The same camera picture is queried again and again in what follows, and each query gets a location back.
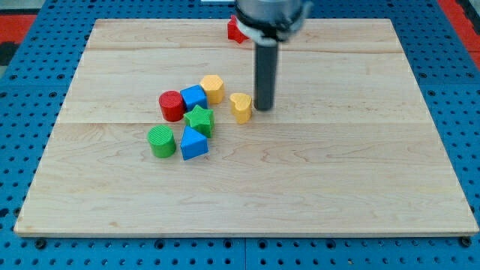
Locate green cylinder block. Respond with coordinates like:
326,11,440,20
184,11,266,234
147,124,176,158

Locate yellow hexagon block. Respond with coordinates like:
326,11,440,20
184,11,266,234
199,74,225,104

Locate blue cube block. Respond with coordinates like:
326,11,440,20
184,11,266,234
180,85,208,112

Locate red star block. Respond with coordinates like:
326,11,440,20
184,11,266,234
226,15,249,44

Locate wooden board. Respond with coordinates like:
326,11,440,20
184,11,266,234
14,19,479,238

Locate green star block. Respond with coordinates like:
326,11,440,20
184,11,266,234
184,105,215,138

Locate red cylinder block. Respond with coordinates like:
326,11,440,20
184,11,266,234
158,91,185,122

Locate yellow heart block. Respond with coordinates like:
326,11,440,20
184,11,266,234
229,93,253,124

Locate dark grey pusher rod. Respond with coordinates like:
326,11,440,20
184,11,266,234
253,43,278,111

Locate blue triangle block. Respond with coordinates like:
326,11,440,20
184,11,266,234
180,126,209,161

